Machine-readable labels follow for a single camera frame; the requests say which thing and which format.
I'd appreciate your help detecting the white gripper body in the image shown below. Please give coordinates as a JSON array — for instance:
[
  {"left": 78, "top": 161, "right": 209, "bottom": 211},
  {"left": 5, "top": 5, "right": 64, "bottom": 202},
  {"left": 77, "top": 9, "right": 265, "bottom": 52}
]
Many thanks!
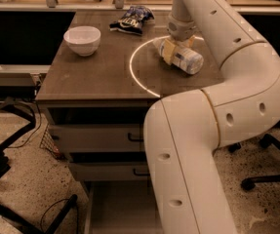
[{"left": 167, "top": 15, "right": 196, "bottom": 41}]

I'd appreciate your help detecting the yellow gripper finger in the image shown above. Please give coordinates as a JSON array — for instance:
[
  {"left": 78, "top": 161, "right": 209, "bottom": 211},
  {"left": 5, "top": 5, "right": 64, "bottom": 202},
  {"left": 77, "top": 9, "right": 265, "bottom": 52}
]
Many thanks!
[
  {"left": 163, "top": 38, "right": 177, "bottom": 65},
  {"left": 183, "top": 36, "right": 195, "bottom": 48}
]

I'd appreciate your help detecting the clear plastic water bottle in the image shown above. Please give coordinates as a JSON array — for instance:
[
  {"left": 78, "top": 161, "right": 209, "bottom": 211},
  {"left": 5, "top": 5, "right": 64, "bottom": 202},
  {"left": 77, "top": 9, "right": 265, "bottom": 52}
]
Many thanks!
[{"left": 153, "top": 37, "right": 204, "bottom": 75}]

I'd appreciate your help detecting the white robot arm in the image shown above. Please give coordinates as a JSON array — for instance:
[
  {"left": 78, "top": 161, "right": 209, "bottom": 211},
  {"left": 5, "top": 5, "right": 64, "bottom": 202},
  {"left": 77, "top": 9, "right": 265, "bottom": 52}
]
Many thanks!
[{"left": 143, "top": 0, "right": 280, "bottom": 234}]

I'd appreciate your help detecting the blue snack chip bag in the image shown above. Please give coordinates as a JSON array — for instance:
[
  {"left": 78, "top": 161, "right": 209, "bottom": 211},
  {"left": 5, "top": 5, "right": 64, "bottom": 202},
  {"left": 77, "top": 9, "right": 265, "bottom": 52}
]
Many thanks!
[{"left": 109, "top": 6, "right": 154, "bottom": 35}]

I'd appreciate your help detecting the grey drawer cabinet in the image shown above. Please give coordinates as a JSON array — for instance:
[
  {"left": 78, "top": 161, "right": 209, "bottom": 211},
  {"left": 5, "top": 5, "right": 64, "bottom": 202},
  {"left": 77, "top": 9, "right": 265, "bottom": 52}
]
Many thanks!
[{"left": 35, "top": 10, "right": 226, "bottom": 234}]

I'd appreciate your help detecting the white ceramic bowl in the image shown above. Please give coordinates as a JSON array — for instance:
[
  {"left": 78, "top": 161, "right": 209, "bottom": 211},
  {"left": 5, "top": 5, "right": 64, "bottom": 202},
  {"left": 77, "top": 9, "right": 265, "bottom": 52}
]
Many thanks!
[{"left": 63, "top": 26, "right": 101, "bottom": 57}]

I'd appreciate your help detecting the black office chair right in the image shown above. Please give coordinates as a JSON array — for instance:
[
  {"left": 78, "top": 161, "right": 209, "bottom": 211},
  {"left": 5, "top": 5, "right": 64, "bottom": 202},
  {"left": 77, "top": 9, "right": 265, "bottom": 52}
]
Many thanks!
[{"left": 240, "top": 121, "right": 280, "bottom": 191}]

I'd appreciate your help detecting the open bottom drawer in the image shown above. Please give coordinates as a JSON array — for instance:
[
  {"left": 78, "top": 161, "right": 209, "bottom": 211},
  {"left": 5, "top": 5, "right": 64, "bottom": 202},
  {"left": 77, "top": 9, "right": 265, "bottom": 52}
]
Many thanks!
[{"left": 84, "top": 180, "right": 163, "bottom": 234}]

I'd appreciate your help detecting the black chair left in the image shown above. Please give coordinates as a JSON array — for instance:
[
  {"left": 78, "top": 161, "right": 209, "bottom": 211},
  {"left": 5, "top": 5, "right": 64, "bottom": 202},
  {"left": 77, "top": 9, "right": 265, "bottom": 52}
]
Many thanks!
[{"left": 0, "top": 97, "right": 77, "bottom": 234}]

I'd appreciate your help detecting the top drawer with handle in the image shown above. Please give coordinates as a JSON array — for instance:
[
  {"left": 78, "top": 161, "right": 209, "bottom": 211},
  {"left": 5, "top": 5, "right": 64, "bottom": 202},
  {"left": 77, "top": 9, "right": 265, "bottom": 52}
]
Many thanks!
[{"left": 49, "top": 124, "right": 144, "bottom": 153}]

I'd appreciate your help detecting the drawer with handle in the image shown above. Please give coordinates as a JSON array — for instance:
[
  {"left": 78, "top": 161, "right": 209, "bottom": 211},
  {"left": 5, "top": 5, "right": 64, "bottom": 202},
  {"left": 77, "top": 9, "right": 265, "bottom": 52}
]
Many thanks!
[
  {"left": 49, "top": 124, "right": 144, "bottom": 153},
  {"left": 68, "top": 162, "right": 149, "bottom": 181}
]

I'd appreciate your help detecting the middle drawer with handle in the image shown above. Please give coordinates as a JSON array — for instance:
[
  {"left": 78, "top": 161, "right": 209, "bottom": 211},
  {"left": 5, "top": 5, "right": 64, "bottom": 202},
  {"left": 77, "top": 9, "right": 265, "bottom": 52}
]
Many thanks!
[{"left": 68, "top": 162, "right": 149, "bottom": 181}]

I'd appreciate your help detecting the black floor cable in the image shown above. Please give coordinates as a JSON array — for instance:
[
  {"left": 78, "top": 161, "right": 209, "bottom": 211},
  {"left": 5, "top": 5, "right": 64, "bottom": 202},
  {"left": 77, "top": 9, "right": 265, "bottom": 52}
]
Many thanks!
[{"left": 39, "top": 198, "right": 80, "bottom": 234}]

